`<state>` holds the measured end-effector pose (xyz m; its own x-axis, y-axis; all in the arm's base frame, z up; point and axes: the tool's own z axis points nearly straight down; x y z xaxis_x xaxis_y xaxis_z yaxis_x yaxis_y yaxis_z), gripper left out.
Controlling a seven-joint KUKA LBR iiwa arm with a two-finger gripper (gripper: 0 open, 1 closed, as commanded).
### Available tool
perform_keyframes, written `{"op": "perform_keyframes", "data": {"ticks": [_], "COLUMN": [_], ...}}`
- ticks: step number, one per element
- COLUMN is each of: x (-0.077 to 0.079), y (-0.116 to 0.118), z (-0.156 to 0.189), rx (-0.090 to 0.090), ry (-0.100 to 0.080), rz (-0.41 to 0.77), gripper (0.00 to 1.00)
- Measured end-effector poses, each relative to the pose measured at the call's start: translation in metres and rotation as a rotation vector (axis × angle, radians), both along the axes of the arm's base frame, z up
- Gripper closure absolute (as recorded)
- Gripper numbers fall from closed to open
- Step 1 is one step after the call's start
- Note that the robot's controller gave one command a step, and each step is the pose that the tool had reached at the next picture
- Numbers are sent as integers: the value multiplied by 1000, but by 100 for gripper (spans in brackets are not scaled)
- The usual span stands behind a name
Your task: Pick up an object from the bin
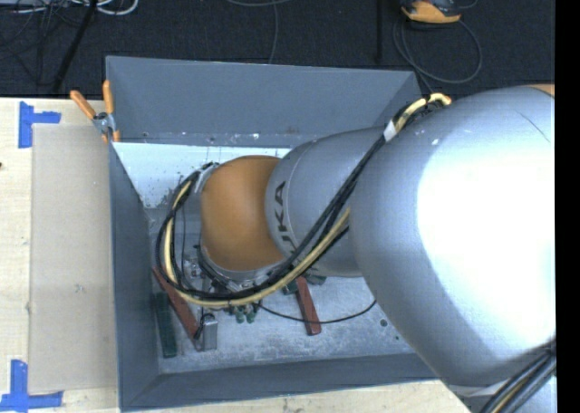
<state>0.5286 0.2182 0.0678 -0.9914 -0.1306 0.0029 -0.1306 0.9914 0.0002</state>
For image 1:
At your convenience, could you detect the grey metal bin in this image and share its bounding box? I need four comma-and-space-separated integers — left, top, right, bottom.
104, 55, 450, 412

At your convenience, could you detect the red-brown flat block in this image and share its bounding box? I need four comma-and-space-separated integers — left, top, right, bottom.
293, 275, 323, 337
151, 264, 201, 345

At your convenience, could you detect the dark green flat block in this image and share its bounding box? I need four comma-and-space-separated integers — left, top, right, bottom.
153, 292, 179, 359

